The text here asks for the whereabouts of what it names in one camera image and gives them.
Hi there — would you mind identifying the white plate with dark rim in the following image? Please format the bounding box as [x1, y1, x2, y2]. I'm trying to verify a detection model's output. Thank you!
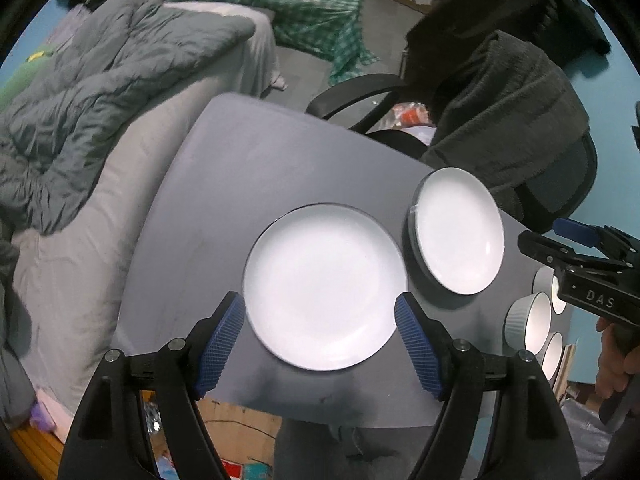
[413, 167, 506, 296]

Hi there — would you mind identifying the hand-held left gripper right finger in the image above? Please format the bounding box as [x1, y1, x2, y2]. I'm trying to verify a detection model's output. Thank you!
[394, 292, 583, 480]

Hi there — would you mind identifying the orange wooden furniture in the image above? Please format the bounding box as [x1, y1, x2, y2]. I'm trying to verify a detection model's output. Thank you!
[10, 425, 67, 480]

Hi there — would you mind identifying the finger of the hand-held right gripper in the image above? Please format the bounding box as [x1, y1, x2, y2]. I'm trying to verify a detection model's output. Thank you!
[517, 230, 583, 277]
[552, 217, 640, 263]

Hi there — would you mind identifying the green checked cloth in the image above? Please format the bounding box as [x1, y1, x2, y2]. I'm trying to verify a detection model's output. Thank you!
[167, 0, 381, 86]

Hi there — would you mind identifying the dark grey fleece blanket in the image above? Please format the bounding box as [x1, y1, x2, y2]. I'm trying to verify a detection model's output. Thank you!
[420, 30, 592, 211]

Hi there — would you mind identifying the grey duvet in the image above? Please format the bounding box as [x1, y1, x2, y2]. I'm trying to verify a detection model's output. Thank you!
[0, 0, 256, 236]

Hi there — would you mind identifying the orange plastic bag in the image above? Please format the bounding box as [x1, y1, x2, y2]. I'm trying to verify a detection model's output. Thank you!
[385, 102, 437, 147]

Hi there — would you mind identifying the black office chair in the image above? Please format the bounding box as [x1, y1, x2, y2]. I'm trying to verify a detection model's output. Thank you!
[306, 74, 599, 233]

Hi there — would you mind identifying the large white plate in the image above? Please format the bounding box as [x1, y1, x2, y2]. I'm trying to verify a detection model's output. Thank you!
[242, 203, 408, 372]

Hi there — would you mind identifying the bed with white sheet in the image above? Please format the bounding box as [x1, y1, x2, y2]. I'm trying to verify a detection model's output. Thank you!
[12, 2, 278, 426]

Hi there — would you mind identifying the wooden board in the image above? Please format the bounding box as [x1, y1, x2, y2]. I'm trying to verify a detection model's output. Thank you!
[555, 342, 577, 397]

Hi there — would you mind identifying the grey plastic bag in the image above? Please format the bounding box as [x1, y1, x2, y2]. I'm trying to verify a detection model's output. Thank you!
[560, 400, 623, 477]

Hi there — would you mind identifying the white ribbed ramekin bowl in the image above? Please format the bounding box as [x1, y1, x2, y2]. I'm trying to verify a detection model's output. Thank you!
[531, 266, 567, 315]
[504, 291, 554, 356]
[541, 332, 567, 382]

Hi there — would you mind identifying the brown cardboard sheet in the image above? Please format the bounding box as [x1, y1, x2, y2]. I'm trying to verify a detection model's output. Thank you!
[200, 395, 283, 480]

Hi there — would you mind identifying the black jacket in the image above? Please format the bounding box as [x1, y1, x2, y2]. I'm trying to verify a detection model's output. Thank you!
[404, 0, 612, 126]

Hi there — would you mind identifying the person's right hand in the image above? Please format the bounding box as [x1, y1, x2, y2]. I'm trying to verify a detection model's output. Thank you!
[596, 319, 637, 403]

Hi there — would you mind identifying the purple cloth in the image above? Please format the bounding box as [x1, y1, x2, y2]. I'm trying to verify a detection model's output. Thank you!
[29, 402, 57, 432]

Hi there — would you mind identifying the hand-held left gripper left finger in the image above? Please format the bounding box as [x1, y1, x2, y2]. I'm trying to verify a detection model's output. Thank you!
[57, 291, 247, 480]

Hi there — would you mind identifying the green pillow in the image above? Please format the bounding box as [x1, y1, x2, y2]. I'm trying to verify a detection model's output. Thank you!
[0, 45, 58, 107]

